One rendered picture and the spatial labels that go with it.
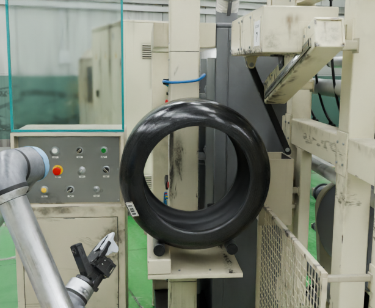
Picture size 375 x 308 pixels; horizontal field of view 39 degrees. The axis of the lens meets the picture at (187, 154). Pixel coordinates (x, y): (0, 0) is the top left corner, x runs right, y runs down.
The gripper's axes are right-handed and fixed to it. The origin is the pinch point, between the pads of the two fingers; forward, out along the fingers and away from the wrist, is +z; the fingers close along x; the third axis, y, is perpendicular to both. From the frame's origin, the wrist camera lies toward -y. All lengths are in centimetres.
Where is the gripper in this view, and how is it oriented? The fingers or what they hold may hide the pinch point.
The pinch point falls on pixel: (110, 234)
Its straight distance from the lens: 195.1
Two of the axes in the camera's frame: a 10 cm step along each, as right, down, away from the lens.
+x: 6.4, -2.2, -7.3
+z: 4.4, -6.8, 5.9
